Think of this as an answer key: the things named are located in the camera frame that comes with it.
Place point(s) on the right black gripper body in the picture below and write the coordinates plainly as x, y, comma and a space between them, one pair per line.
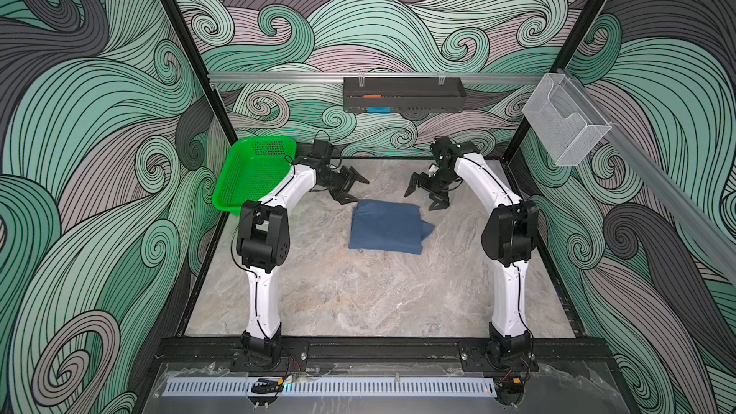
438, 185

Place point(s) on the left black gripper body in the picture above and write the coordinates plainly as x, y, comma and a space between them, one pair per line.
333, 182

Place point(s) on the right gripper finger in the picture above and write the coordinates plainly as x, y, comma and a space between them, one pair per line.
439, 201
414, 183

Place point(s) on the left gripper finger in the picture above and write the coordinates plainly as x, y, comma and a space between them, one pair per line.
355, 176
344, 198

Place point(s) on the blue t-shirt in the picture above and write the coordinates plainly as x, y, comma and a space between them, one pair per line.
388, 226

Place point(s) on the green plastic basket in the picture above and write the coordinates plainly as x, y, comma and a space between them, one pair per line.
252, 169

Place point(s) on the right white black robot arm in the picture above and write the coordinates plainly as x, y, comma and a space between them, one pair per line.
508, 238

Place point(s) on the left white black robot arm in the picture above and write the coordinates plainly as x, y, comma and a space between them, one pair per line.
264, 239

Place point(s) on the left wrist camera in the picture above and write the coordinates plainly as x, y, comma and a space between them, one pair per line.
321, 153

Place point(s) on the black wall tray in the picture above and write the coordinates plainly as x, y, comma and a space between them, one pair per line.
412, 98

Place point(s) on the clear acrylic wall holder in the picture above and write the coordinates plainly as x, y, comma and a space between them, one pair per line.
565, 119

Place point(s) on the aluminium back rail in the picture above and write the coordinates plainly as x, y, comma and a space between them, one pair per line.
291, 77

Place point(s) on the aluminium rail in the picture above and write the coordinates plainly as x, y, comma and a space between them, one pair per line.
633, 135
291, 77

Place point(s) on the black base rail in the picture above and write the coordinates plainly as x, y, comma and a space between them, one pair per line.
317, 354

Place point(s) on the white slotted cable duct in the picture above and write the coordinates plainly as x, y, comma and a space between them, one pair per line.
421, 387

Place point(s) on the aluminium right rail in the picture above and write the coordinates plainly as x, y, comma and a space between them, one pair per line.
633, 135

